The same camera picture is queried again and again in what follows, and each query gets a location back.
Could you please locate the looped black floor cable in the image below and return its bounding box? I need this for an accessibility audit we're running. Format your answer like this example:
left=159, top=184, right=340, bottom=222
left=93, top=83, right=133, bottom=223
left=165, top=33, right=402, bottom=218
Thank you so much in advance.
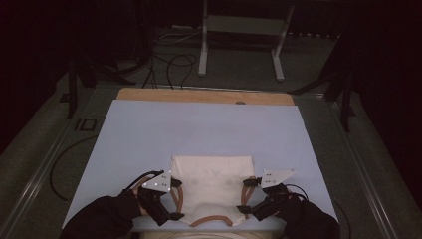
left=141, top=53, right=199, bottom=91

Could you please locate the long curved black floor cable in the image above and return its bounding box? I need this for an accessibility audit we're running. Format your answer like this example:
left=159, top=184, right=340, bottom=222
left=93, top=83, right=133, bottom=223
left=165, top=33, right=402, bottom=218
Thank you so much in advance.
left=49, top=133, right=100, bottom=203

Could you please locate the left hand-held gripper black cable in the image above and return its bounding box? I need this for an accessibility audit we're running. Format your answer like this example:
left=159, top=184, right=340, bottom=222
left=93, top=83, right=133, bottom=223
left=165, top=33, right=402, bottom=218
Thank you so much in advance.
left=124, top=169, right=166, bottom=192

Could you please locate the light blue table mat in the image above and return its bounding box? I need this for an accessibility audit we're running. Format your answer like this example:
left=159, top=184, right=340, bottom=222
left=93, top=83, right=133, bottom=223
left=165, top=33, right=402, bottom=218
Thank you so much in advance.
left=62, top=99, right=339, bottom=233

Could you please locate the right hand-held gripper black cable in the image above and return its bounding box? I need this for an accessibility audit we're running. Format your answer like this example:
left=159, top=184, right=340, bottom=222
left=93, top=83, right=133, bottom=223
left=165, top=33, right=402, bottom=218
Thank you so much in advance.
left=284, top=183, right=310, bottom=202

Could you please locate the black floor bracket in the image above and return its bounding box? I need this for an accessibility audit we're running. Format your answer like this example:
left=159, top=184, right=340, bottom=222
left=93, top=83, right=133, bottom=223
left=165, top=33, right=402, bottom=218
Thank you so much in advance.
left=74, top=118, right=99, bottom=132

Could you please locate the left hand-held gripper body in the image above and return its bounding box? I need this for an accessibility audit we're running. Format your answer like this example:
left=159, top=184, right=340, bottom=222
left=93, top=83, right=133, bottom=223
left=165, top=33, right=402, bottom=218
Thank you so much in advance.
left=137, top=170, right=173, bottom=227

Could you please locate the black tripod stand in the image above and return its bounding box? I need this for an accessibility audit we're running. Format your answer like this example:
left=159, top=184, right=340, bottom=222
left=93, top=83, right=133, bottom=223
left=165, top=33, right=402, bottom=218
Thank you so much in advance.
left=66, top=56, right=137, bottom=120
left=287, top=33, right=357, bottom=133

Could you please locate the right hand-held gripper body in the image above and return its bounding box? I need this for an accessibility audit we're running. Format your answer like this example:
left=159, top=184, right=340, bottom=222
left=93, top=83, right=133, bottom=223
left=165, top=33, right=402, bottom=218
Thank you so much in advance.
left=250, top=168, right=298, bottom=222

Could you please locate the person's left hand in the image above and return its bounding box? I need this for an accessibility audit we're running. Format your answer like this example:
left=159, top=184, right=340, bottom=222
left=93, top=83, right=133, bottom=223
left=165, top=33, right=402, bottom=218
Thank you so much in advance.
left=131, top=180, right=150, bottom=217

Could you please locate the grey metal floor rail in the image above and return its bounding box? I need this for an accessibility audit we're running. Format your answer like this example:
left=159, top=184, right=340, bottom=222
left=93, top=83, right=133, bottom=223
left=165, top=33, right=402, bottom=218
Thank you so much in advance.
left=0, top=116, right=81, bottom=239
left=326, top=96, right=399, bottom=239

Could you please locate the cream baby bodysuit brown trim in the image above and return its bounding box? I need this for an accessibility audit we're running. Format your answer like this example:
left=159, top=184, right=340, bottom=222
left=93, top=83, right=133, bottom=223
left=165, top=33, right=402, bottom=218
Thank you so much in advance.
left=168, top=154, right=257, bottom=228

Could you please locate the hand-held gripper black cable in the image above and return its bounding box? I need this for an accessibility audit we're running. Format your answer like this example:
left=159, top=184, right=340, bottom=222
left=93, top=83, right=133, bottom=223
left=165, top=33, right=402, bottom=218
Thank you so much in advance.
left=284, top=183, right=310, bottom=202
left=124, top=169, right=166, bottom=192

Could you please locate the grey metal stand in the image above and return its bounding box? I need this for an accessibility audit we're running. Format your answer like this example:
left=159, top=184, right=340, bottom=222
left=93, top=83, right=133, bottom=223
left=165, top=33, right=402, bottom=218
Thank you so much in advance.
left=197, top=0, right=296, bottom=83

